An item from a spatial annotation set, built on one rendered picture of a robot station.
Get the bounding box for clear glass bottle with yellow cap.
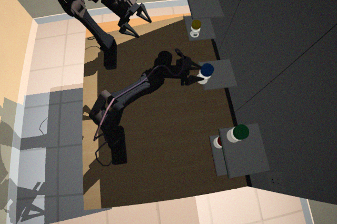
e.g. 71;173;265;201
190;20;201;38

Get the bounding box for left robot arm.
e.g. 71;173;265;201
58;0;137;67

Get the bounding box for bottle with dark blue cap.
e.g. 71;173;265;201
197;63;214;84

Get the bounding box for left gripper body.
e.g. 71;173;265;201
111;0;143;32

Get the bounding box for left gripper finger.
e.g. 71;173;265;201
136;4;152;23
120;22;140;38

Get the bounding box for white bottle with green cap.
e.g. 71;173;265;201
227;124;249;143

